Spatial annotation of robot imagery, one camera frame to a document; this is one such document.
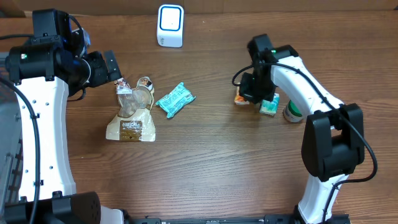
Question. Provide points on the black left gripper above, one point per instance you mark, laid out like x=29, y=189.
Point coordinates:
x=104, y=74

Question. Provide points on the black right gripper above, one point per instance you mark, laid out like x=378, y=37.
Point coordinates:
x=245, y=91

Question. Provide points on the small teal white box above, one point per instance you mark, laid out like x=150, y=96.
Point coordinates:
x=270, y=107

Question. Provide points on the green lid jar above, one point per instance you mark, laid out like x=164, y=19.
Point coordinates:
x=291, y=113

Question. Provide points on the brown white snack bag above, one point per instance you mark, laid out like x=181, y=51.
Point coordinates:
x=133, y=121

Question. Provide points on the teal tissue pack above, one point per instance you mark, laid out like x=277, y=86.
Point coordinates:
x=173, y=102

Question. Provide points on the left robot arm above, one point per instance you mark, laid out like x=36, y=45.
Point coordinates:
x=54, y=65

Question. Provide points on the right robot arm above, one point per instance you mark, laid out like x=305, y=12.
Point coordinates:
x=332, y=146

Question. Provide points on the white barcode scanner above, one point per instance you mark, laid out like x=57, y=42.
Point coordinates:
x=170, y=25

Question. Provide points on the grey plastic mesh basket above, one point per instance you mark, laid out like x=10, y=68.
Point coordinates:
x=11, y=147

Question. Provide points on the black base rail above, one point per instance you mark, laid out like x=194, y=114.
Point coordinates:
x=267, y=219

